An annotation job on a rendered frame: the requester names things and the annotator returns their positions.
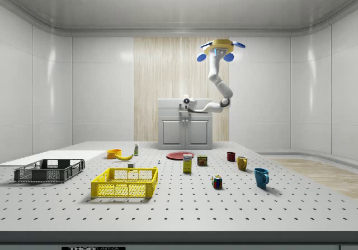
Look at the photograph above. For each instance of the blue mug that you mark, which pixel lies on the blue mug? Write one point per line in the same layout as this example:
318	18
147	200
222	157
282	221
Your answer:
260	177

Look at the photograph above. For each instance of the drone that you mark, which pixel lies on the drone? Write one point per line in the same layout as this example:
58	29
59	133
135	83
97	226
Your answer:
222	43

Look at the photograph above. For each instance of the white and yellow box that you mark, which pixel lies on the white and yellow box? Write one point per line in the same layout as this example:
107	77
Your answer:
187	164

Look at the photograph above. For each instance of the grey cube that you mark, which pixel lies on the grey cube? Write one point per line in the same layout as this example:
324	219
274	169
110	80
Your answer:
131	165

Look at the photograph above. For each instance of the yellow bowl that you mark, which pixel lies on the yellow bowl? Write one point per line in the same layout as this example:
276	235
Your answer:
113	152

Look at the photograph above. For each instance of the puzzle cube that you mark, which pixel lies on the puzzle cube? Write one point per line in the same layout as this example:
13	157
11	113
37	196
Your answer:
217	182

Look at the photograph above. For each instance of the white cabinet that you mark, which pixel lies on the white cabinet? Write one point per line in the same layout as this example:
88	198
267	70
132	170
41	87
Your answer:
173	132

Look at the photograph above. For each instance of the yellow mug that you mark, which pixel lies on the yellow mug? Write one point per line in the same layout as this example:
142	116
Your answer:
241	163

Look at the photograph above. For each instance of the dark grey basket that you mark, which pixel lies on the dark grey basket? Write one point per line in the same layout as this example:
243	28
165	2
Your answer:
40	169

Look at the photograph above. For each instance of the banana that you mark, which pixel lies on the banana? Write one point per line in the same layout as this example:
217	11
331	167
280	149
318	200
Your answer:
124	158

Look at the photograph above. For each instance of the yellow basket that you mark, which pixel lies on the yellow basket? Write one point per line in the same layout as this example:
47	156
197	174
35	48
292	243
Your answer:
120	182

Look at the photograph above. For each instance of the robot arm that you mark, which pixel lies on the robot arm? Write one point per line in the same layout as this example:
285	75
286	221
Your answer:
215	65

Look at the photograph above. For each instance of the white drawer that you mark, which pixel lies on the white drawer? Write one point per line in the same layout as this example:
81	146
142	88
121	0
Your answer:
167	112

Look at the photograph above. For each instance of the flat-sided can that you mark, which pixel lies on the flat-sided can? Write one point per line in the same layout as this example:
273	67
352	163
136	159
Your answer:
202	160

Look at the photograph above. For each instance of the red plate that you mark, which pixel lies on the red plate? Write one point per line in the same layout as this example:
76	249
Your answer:
176	156

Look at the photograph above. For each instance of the small white bottle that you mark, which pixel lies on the small white bottle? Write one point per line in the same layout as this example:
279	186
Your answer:
136	150

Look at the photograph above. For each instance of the red mug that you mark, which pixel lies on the red mug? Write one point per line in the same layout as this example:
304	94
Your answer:
231	156

